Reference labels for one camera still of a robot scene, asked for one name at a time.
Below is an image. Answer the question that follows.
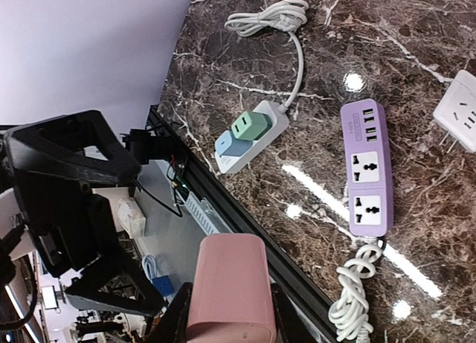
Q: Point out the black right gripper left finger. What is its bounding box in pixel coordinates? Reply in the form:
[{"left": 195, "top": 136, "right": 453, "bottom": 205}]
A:
[{"left": 144, "top": 282, "right": 193, "bottom": 343}]

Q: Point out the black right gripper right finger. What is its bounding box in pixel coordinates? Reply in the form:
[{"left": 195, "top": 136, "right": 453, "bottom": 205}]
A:
[{"left": 271, "top": 283, "right": 318, "bottom": 343}]

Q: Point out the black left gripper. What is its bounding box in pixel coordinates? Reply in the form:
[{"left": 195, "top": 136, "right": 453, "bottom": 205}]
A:
[{"left": 4, "top": 110, "right": 166, "bottom": 317}]

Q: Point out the white cord with plug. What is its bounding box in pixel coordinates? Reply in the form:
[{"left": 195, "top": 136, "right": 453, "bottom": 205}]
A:
[{"left": 327, "top": 238, "right": 384, "bottom": 343}]

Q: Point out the pink plug adapter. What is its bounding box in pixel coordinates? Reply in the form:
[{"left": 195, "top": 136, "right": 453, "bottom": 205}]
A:
[{"left": 186, "top": 234, "right": 277, "bottom": 342}]

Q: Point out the blue plug adapter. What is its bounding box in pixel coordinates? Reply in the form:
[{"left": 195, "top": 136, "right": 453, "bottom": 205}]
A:
[{"left": 214, "top": 129, "right": 255, "bottom": 167}]

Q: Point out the white power strip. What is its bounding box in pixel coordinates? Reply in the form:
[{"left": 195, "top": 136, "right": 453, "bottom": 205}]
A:
[{"left": 214, "top": 100, "right": 289, "bottom": 174}]

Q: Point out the green plug adapter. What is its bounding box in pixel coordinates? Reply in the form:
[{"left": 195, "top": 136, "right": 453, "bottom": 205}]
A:
[{"left": 231, "top": 111, "right": 272, "bottom": 141}]

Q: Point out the purple power strip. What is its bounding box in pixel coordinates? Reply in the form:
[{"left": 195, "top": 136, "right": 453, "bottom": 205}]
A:
[{"left": 341, "top": 99, "right": 393, "bottom": 237}]

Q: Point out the white cube socket adapter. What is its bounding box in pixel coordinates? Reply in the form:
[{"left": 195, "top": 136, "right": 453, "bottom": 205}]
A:
[{"left": 433, "top": 70, "right": 476, "bottom": 153}]

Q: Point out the white power strip cord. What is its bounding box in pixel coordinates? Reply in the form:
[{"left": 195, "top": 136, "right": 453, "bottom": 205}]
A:
[{"left": 224, "top": 0, "right": 309, "bottom": 113}]

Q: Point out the white slotted cable duct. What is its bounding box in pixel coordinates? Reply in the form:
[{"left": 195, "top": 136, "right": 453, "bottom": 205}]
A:
[{"left": 185, "top": 193, "right": 220, "bottom": 236}]

